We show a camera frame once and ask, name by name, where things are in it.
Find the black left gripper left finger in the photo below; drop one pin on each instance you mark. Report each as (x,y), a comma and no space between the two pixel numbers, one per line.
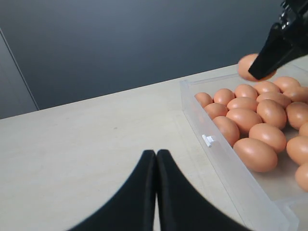
(132,207)

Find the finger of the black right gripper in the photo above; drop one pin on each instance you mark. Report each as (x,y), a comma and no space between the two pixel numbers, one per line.
(282,46)

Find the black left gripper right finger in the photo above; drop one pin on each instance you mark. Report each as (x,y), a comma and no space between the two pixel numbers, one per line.
(182,207)

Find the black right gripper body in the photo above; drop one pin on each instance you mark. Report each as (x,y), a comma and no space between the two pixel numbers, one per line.
(294,21)

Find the brown egg placed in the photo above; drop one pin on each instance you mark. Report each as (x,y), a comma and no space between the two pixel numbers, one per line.
(244,65)
(228,129)

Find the brown egg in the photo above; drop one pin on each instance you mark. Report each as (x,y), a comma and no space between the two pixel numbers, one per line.
(301,176)
(245,90)
(270,135)
(286,82)
(204,99)
(297,94)
(265,86)
(297,149)

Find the brown egg back left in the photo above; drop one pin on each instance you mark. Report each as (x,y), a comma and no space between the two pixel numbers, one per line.
(245,90)

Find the brown egg second row right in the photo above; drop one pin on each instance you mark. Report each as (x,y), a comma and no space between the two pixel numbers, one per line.
(297,114)

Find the brown egg second row middle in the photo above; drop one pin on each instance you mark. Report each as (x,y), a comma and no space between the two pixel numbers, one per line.
(243,102)

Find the brown egg second row left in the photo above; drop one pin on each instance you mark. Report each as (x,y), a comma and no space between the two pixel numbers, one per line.
(223,96)

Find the brown egg third row middle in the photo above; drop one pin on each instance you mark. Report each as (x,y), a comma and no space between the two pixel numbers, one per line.
(245,119)

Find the brown egg third row right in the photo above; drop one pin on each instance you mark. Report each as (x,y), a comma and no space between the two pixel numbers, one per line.
(303,130)

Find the brown egg far left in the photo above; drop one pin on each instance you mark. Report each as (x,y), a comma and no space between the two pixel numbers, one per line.
(204,99)

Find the clear plastic bin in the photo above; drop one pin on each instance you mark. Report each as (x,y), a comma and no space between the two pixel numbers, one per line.
(270,201)

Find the brown egg right middle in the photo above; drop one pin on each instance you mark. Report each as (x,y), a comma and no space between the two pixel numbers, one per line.
(297,149)

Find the brown egg front left centre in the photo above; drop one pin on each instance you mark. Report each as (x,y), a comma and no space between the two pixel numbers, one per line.
(301,176)

